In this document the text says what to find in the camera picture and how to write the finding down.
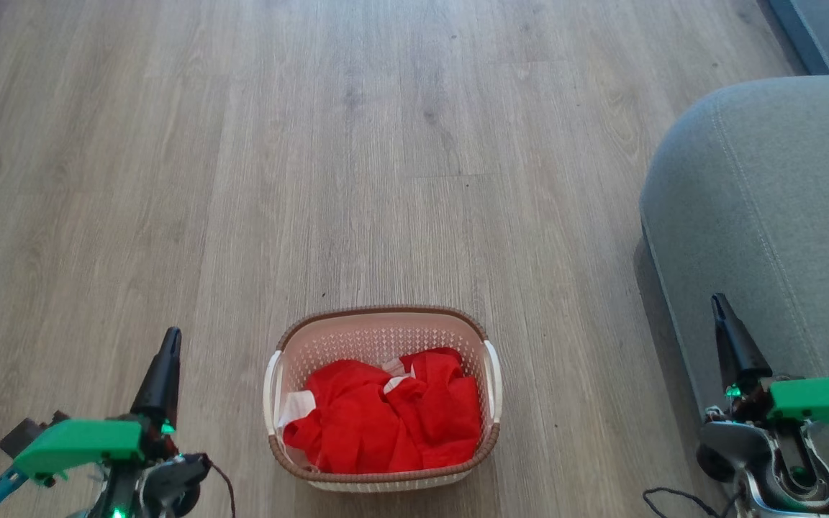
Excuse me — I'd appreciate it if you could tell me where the grey fabric sofa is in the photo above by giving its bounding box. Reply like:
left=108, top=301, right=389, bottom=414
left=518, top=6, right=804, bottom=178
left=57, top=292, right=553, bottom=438
left=638, top=75, right=829, bottom=432

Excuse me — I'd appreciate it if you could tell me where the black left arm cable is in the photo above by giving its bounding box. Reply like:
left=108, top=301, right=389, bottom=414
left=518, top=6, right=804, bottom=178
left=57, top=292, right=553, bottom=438
left=206, top=460, right=237, bottom=518

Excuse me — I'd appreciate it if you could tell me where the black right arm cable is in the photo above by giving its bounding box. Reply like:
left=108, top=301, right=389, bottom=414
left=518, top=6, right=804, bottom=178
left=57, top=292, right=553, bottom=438
left=643, top=487, right=728, bottom=518

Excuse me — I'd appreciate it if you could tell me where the cream plastic laundry basket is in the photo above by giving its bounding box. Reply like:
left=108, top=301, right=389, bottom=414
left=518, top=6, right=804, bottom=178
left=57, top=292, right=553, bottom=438
left=263, top=306, right=503, bottom=493

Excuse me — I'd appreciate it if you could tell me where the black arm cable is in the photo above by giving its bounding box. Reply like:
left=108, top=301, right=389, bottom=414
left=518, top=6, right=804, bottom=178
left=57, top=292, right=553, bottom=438
left=206, top=460, right=237, bottom=518
left=643, top=487, right=728, bottom=518

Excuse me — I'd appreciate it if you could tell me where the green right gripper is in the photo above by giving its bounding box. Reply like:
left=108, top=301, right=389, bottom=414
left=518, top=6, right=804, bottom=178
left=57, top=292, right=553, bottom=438
left=710, top=293, right=829, bottom=442

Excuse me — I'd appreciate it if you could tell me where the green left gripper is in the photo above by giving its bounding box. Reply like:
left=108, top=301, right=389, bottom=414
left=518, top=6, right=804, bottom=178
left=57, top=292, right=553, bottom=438
left=14, top=327, right=183, bottom=481

